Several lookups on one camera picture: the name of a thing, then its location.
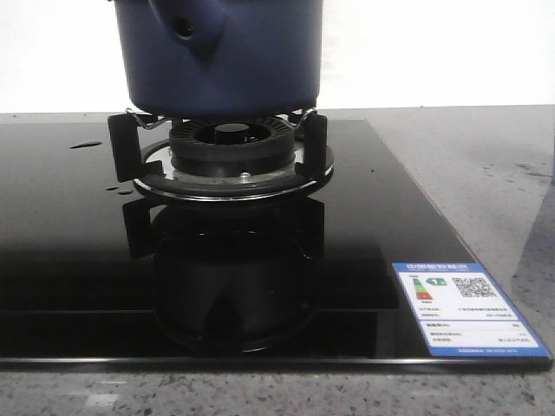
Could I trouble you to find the black metal pot support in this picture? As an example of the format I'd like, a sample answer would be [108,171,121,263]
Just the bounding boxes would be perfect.
[108,108,334,203]

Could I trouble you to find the black gas burner head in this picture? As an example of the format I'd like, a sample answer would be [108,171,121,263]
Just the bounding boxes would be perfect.
[169,117,295,178]

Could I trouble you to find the dark blue cooking pot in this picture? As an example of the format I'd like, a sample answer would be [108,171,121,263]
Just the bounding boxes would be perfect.
[114,1,323,119]

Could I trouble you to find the black glass gas stove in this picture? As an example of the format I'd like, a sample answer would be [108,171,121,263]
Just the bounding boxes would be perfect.
[1,120,553,373]

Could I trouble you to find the blue energy label sticker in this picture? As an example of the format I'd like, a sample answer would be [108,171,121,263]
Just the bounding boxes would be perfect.
[393,263,551,358]

